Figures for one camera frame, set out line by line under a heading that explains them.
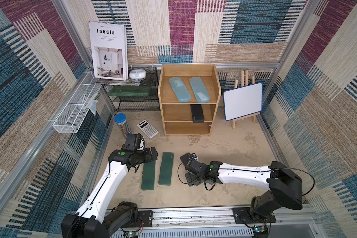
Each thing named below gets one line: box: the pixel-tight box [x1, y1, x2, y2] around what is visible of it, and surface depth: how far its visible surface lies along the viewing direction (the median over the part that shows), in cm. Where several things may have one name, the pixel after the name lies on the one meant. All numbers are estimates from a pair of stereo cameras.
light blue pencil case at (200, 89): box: [189, 76, 211, 104], surface depth 87 cm
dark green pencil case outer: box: [141, 160, 156, 191], surface depth 87 cm
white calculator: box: [136, 119, 159, 139], surface depth 110 cm
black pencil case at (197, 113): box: [190, 104, 205, 124], surface depth 94 cm
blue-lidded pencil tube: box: [114, 112, 131, 138], surface depth 93 cm
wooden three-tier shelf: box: [157, 63, 222, 137], surface depth 94 cm
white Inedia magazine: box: [88, 20, 128, 81], surface depth 79 cm
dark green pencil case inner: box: [158, 152, 175, 186], surface depth 91 cm
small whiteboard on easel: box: [223, 82, 263, 129], surface depth 103 cm
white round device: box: [128, 68, 147, 80], surface depth 89 cm
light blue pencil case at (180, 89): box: [169, 76, 192, 103], surface depth 87 cm
